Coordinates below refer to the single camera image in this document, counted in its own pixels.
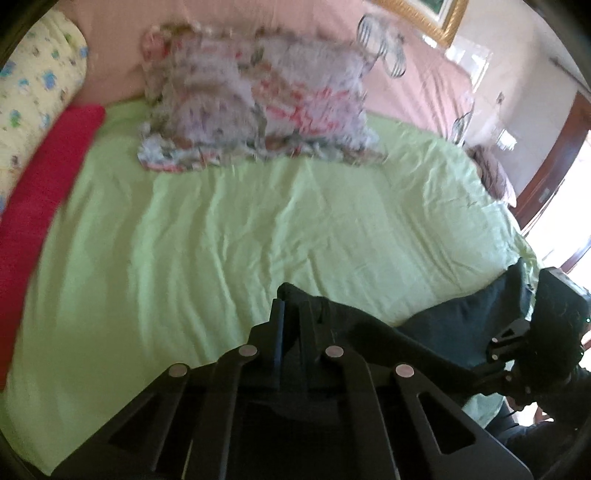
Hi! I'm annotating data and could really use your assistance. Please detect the black pants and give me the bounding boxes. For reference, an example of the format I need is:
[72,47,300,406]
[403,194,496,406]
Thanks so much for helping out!
[275,257,539,398]

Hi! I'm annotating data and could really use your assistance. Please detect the green bed sheet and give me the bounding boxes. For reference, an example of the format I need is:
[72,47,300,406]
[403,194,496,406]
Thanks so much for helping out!
[1,101,539,473]

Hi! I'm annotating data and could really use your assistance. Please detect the floral ruffled pillow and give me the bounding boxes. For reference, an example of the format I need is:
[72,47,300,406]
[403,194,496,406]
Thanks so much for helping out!
[137,24,387,172]

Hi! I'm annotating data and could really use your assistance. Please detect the pink heart patterned quilt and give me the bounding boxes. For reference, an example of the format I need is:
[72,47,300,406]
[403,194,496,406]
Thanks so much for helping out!
[55,0,477,146]

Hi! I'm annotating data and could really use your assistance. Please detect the red folded cloth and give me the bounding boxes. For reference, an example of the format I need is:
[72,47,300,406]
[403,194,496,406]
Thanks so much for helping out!
[1,104,105,386]

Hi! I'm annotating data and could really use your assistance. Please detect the yellow patterned pillow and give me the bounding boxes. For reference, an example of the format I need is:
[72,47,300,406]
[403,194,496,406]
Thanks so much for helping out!
[1,9,88,209]

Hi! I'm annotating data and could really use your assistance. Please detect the framed landscape painting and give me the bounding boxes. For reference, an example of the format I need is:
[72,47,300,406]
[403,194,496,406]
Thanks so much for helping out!
[373,0,469,48]

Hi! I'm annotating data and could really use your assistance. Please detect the brown wooden door frame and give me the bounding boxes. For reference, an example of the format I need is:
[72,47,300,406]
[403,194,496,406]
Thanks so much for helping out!
[513,93,590,272]

